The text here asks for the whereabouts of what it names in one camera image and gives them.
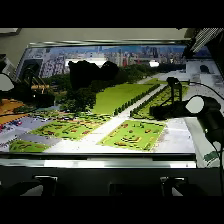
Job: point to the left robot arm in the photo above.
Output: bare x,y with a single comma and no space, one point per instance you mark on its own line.
30,95

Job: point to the black garment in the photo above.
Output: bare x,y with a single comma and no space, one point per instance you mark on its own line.
83,73

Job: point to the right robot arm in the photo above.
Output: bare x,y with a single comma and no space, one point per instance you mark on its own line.
210,116

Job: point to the silver frame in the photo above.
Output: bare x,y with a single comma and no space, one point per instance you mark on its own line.
100,163

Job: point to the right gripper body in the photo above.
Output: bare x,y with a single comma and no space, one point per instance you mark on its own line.
166,111

